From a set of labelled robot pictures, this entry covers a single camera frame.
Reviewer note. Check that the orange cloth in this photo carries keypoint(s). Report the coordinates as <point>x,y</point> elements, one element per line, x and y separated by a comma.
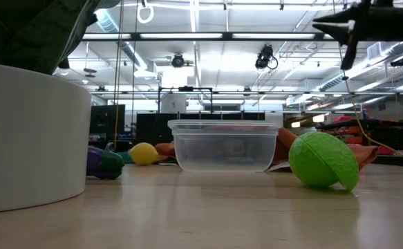
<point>365,154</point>

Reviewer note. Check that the black storage shelf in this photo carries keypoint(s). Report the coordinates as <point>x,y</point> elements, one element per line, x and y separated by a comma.
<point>387,133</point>

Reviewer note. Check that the black computer tower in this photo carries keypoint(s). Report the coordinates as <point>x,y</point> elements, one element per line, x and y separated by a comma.
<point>106,121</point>

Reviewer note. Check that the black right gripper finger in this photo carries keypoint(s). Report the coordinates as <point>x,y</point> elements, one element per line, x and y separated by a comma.
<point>336,19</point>
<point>343,32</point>

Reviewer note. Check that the black overhead rig bar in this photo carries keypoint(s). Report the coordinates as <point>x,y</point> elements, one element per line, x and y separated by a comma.
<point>135,36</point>

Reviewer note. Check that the lime green toy lettuce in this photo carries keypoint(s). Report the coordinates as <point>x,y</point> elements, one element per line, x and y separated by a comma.
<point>320,160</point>

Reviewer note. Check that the white plant pot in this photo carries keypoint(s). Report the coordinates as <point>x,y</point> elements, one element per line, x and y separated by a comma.
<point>32,138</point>

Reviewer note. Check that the teal green cloth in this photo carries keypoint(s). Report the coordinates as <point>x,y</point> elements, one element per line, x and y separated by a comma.
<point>124,157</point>

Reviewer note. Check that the round black ceiling camera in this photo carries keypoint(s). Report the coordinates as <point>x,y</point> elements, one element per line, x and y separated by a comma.
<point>178,60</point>

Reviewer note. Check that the black overhead camera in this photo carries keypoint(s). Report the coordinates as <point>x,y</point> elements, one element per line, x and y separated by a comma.
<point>265,57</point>

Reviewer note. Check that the purple toy eggplant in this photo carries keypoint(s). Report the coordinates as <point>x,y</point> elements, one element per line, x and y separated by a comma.
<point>102,163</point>

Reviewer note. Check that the black partition panel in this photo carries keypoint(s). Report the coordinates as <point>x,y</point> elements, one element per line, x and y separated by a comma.
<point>152,128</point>

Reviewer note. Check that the yellow toy lemon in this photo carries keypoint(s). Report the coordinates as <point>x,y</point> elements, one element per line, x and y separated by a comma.
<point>143,154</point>

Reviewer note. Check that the clear plastic tupperware container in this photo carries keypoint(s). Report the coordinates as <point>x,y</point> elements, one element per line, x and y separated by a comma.
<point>223,147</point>

